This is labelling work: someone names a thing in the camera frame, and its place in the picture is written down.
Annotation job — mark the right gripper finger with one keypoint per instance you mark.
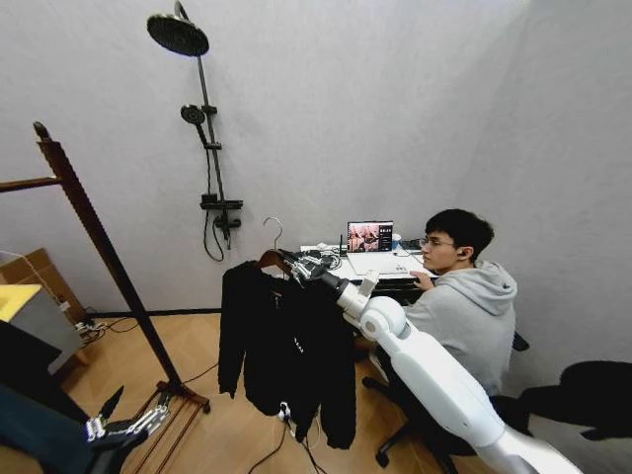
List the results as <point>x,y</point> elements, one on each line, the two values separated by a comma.
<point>306,276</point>
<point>306,258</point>

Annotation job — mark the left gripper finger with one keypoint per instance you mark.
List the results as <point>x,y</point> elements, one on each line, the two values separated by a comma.
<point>111,404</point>
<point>148,419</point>

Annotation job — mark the wooden hanger with metal hook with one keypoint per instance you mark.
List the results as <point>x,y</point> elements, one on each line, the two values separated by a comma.
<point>269,257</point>

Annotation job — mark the black hooded garment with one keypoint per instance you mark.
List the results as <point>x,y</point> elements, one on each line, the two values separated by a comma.
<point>296,345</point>

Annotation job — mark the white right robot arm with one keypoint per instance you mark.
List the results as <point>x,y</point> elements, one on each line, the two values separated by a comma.
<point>434,375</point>

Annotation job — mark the black router antenna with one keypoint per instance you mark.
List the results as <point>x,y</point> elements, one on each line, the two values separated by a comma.
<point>341,247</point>

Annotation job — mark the open laptop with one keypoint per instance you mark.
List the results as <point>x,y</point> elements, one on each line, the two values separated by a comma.
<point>370,237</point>

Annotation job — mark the white and blue cup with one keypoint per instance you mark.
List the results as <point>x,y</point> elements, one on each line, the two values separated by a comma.
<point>396,243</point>

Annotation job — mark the dark teal bulky object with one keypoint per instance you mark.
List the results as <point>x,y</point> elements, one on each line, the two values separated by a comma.
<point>34,434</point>

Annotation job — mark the white power strip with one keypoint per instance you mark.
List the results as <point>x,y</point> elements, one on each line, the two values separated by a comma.
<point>89,327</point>

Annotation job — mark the black desk device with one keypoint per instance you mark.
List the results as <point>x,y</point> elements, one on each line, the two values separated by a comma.
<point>412,245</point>

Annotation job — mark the black box furniture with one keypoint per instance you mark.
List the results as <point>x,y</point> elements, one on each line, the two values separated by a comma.
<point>24,360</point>

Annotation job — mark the black shower mixer valve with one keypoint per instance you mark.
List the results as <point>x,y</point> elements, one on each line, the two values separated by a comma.
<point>222,203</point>

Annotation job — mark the pale grey cabinet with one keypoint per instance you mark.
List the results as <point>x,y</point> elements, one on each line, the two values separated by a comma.
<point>42,328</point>

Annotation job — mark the black office chair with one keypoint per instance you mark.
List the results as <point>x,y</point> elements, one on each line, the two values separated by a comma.
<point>395,391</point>

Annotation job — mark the white plug adapter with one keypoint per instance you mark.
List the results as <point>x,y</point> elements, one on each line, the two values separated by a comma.
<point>284,411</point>

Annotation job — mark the person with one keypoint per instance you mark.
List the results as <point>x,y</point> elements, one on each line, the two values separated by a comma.
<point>469,316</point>

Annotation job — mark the yellow flat panel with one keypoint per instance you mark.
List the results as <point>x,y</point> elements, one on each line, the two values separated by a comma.
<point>17,298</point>

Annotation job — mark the brown cardboard box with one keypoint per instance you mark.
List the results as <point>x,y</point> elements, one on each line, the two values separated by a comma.
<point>44,271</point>

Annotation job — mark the dark wooden clothes rack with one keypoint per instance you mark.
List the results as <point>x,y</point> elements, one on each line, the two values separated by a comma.
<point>99,237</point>

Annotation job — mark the black hand shower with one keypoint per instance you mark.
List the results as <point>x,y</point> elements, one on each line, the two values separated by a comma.
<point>191,115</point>

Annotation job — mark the black rain shower column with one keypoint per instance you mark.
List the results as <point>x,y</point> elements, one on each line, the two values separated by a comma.
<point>178,32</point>

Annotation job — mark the white desk with black frame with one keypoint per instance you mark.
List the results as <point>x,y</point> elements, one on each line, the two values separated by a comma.
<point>395,280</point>

